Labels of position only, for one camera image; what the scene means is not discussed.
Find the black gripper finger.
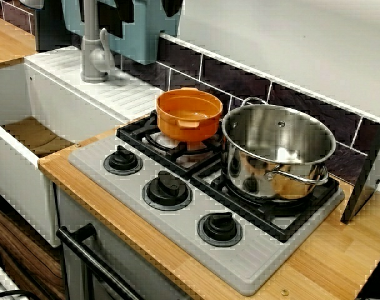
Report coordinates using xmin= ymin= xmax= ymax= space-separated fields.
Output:
xmin=114 ymin=0 xmax=135 ymax=24
xmin=161 ymin=0 xmax=184 ymax=18

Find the orange plastic pot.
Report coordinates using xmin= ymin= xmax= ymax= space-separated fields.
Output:
xmin=155 ymin=87 xmax=224 ymax=143

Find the black stove knob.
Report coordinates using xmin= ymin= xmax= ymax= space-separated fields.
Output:
xmin=141 ymin=170 xmax=191 ymax=212
xmin=102 ymin=145 xmax=144 ymax=176
xmin=196 ymin=211 xmax=244 ymax=248

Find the stainless steel pot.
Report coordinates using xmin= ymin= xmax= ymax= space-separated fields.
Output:
xmin=220 ymin=96 xmax=338 ymax=203

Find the grey stove top plate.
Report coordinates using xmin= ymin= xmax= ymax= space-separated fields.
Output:
xmin=67 ymin=109 xmax=346 ymax=296

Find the teal plastic panel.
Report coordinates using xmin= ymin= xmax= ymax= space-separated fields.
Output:
xmin=61 ymin=0 xmax=182 ymax=66

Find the grey faucet column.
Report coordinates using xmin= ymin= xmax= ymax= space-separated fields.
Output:
xmin=80 ymin=0 xmax=111 ymax=84

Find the light grey faucet lever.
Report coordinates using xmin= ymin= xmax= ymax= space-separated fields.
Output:
xmin=89 ymin=27 xmax=112 ymax=75

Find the white sink basin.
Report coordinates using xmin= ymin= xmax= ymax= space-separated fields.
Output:
xmin=0 ymin=45 xmax=182 ymax=248

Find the black burner grate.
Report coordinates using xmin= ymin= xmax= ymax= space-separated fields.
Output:
xmin=116 ymin=109 xmax=228 ymax=181
xmin=191 ymin=171 xmax=341 ymax=245

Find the grey oven door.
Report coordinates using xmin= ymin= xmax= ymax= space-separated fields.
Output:
xmin=56 ymin=187 xmax=193 ymax=300

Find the black side panel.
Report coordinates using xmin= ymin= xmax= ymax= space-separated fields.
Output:
xmin=339 ymin=102 xmax=380 ymax=225

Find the black oven door handle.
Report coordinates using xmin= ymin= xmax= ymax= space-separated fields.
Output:
xmin=56 ymin=222 xmax=144 ymax=300

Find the black cable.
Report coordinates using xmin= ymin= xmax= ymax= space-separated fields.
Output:
xmin=0 ymin=289 xmax=33 ymax=300

